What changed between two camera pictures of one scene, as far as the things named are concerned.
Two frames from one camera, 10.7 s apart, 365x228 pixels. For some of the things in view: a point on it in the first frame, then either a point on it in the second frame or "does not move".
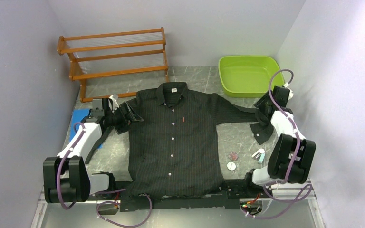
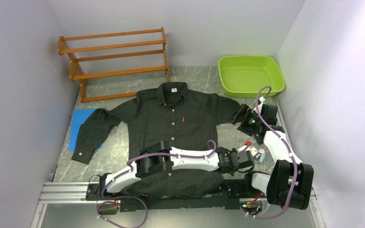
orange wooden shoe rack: (101, 56) does not move
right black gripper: (260, 103) to (244, 128)
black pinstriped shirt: (175, 149) does not move
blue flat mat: (78, 115) does not move
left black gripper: (125, 118) to (233, 151)
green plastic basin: (248, 76) does not move
